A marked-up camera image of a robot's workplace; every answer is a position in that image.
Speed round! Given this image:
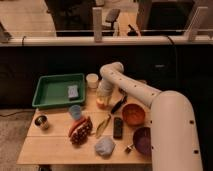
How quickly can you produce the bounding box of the orange apple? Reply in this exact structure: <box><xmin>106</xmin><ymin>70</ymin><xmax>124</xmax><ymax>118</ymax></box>
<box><xmin>96</xmin><ymin>99</ymin><xmax>108</xmax><ymax>109</ymax></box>

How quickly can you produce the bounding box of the orange bowl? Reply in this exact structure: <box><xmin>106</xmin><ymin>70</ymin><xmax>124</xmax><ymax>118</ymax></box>
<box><xmin>122</xmin><ymin>103</ymin><xmax>145</xmax><ymax>126</ymax></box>

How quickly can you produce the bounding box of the white horizontal rail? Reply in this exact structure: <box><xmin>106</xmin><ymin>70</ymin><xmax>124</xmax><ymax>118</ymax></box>
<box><xmin>0</xmin><ymin>35</ymin><xmax>213</xmax><ymax>47</ymax></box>

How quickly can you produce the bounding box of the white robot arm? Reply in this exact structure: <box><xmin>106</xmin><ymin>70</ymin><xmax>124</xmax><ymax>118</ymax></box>
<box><xmin>98</xmin><ymin>62</ymin><xmax>203</xmax><ymax>171</ymax></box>

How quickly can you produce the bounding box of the black handled utensil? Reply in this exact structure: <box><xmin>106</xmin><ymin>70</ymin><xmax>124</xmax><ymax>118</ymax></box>
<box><xmin>111</xmin><ymin>95</ymin><xmax>127</xmax><ymax>114</ymax></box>

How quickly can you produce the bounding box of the small metal cup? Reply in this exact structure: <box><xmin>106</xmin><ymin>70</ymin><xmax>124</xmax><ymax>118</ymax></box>
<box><xmin>34</xmin><ymin>115</ymin><xmax>49</xmax><ymax>130</ymax></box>

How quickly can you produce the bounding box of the black remote control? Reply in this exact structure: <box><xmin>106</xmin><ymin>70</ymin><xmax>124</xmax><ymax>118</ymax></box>
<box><xmin>113</xmin><ymin>117</ymin><xmax>123</xmax><ymax>139</ymax></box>

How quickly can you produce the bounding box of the small metal clip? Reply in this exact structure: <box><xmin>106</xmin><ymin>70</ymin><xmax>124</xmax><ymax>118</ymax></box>
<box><xmin>124</xmin><ymin>144</ymin><xmax>134</xmax><ymax>154</ymax></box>

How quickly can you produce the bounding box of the green plastic tray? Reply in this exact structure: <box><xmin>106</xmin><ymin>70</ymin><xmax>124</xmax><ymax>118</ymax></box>
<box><xmin>32</xmin><ymin>73</ymin><xmax>86</xmax><ymax>109</ymax></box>

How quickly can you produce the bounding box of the blue sponge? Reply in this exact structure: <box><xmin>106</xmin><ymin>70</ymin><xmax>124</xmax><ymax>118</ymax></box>
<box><xmin>68</xmin><ymin>85</ymin><xmax>79</xmax><ymax>99</ymax></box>

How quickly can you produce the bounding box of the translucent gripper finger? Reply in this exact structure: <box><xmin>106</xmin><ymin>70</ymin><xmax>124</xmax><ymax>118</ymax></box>
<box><xmin>104</xmin><ymin>95</ymin><xmax>110</xmax><ymax>107</ymax></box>
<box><xmin>96</xmin><ymin>96</ymin><xmax>102</xmax><ymax>106</ymax></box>

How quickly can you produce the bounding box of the white paper cup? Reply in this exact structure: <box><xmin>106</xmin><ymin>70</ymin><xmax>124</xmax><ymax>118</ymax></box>
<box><xmin>86</xmin><ymin>73</ymin><xmax>99</xmax><ymax>89</ymax></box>

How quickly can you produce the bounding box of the purple bowl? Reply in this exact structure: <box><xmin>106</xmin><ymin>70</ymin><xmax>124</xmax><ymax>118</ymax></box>
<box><xmin>133</xmin><ymin>127</ymin><xmax>151</xmax><ymax>156</ymax></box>

